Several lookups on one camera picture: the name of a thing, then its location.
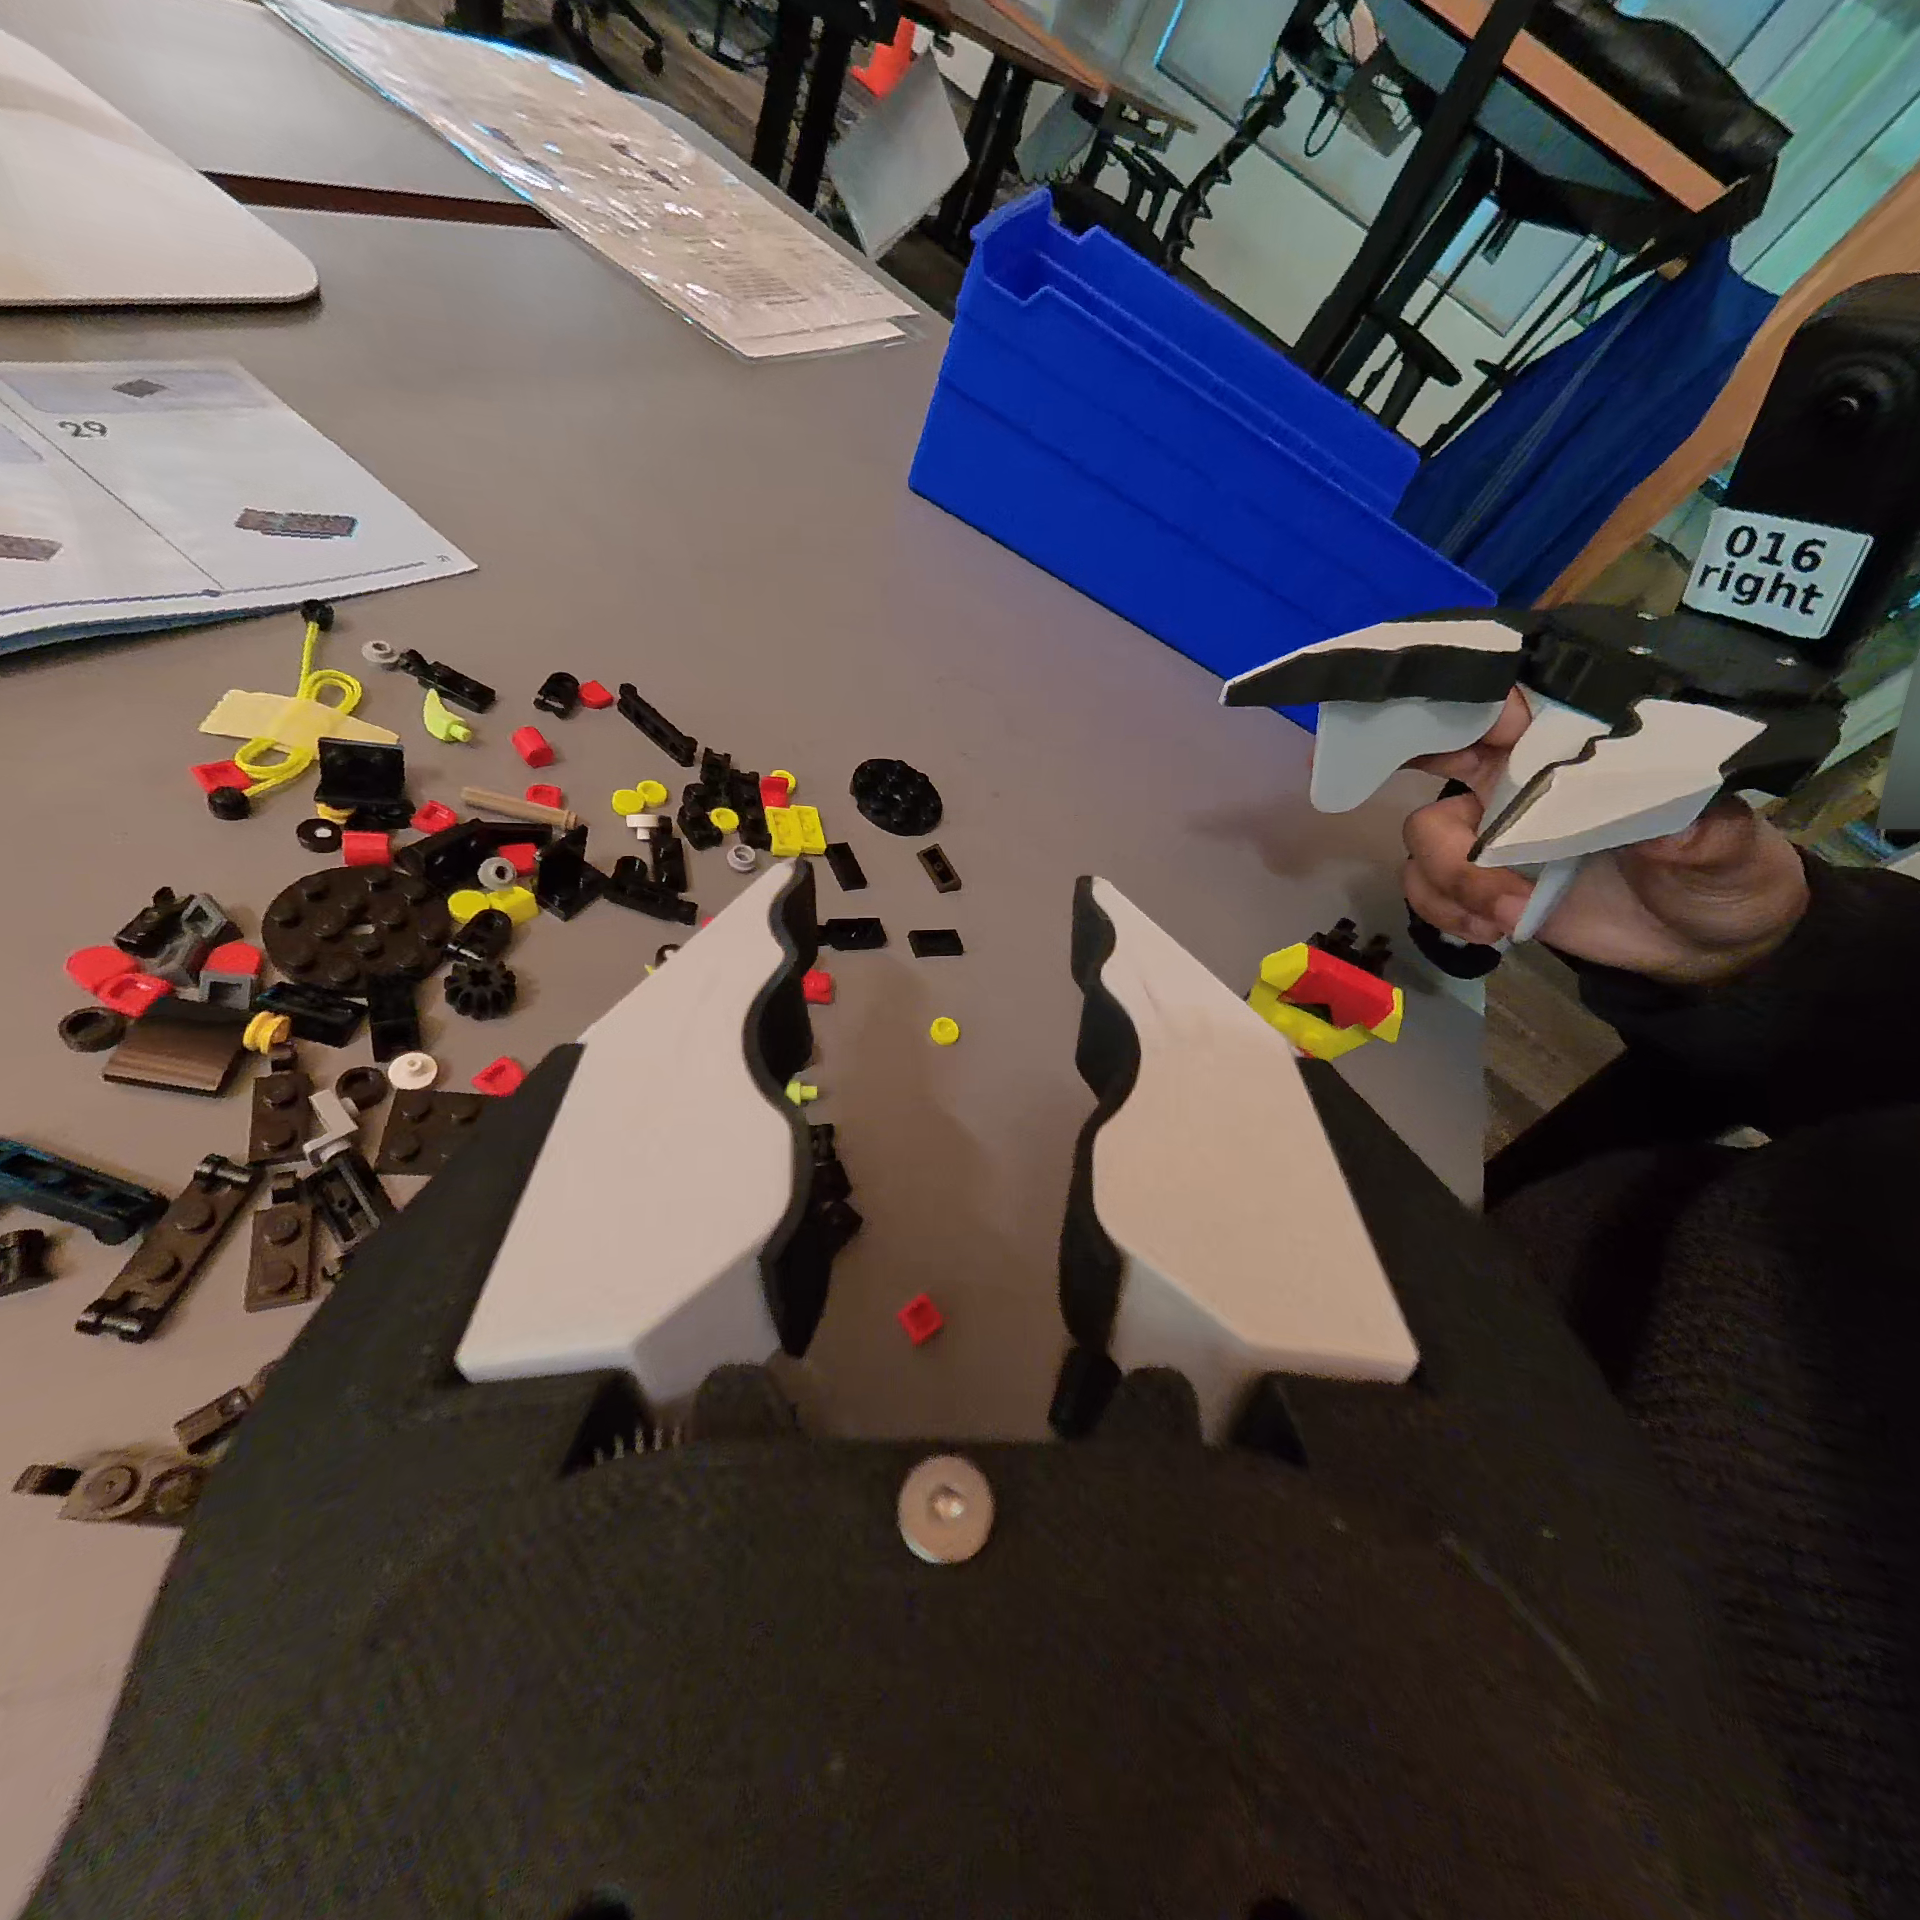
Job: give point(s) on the person's right hand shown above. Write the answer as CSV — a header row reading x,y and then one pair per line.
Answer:
x,y
1681,901

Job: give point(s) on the orange traffic cone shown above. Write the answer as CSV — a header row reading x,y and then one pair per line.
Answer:
x,y
886,60

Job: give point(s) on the person's right forearm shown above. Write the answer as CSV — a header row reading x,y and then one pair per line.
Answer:
x,y
1770,1037

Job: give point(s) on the open instruction booklet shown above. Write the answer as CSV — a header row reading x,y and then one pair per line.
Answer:
x,y
225,481

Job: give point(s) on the blue cloth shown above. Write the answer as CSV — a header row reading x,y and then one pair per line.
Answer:
x,y
1589,390

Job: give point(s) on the red yellow lego snake model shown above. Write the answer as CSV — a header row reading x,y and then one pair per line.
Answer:
x,y
1328,991

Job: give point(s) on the white stand base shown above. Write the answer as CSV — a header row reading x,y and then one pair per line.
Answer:
x,y
120,211

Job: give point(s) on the clear plastic bags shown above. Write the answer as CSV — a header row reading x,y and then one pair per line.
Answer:
x,y
629,181

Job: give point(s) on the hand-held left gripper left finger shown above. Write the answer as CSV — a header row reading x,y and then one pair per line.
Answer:
x,y
645,1200

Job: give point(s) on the pile of lego pieces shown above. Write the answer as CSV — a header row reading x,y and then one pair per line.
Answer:
x,y
359,932

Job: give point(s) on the black framed wooden desk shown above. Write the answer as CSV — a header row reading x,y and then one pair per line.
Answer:
x,y
1589,107
1079,67

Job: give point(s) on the round black lego plate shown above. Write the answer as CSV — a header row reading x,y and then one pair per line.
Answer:
x,y
896,796

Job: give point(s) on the blue plastic bin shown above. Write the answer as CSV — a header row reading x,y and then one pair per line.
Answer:
x,y
1170,494

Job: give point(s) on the wooden post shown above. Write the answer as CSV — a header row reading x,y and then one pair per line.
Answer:
x,y
1658,504

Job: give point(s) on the white hanging paper sheet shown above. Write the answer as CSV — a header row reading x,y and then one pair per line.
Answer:
x,y
901,149

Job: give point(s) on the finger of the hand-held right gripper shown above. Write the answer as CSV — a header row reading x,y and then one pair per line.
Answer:
x,y
1635,781
1424,643

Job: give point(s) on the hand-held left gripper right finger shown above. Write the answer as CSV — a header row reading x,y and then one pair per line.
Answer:
x,y
1243,1200

